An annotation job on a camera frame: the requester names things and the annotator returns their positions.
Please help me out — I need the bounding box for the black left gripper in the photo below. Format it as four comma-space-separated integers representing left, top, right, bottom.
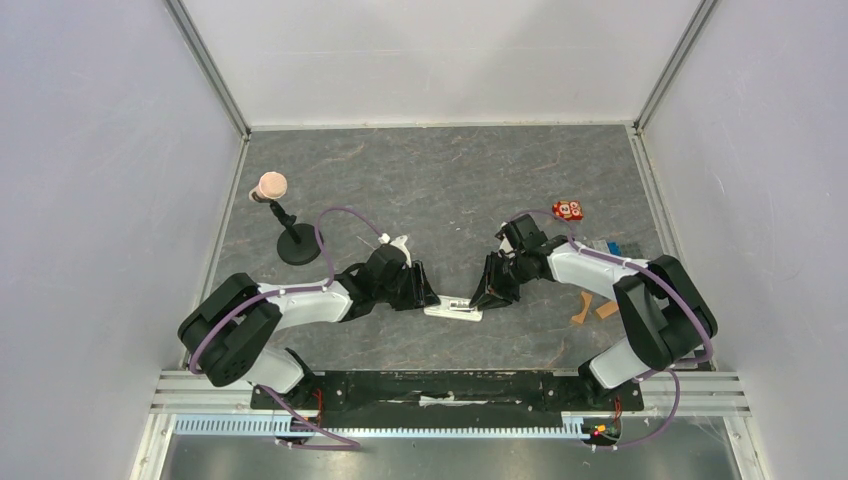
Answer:
375, 260, 441, 312

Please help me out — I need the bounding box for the white remote control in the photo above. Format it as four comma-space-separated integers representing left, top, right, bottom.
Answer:
423, 296, 483, 322

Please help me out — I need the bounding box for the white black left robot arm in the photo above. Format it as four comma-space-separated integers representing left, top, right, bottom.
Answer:
177, 245, 440, 409

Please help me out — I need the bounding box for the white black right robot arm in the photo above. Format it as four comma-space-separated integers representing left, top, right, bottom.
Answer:
470, 210, 717, 408

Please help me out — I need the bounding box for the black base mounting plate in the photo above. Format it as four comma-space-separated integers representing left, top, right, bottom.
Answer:
283, 370, 644, 428

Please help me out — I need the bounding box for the wooden toy piece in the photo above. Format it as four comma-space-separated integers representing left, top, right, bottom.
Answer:
570, 291, 619, 325

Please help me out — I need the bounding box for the blue grey toy brick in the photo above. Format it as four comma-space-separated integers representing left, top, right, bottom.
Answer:
591, 240, 622, 257

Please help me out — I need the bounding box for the grey studded baseplate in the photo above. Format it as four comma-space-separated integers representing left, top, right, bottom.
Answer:
618, 242, 647, 261

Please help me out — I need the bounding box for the pink microphone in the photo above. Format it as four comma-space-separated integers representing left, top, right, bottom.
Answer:
248, 171, 288, 203

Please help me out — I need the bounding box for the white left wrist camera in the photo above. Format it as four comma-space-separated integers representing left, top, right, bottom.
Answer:
378, 233, 412, 267

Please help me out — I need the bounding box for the white slotted cable duct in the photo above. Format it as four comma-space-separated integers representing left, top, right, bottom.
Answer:
174, 414, 590, 440

